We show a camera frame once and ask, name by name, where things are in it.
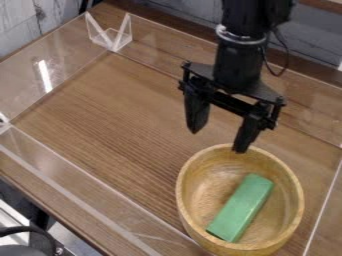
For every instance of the clear acrylic enclosure wall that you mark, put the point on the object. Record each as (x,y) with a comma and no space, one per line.
(94,140)

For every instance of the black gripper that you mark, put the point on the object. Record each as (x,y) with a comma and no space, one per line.
(230,84)

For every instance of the clear acrylic corner bracket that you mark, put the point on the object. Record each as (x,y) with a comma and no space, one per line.
(112,39)

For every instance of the green rectangular block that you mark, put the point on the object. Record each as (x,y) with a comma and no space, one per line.
(241,208)

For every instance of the grey metal frame part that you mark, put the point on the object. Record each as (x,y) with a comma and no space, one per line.
(70,245)

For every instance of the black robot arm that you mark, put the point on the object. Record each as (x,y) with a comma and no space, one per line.
(255,17)

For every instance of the brown wooden bowl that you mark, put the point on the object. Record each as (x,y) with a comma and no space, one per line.
(207,180)

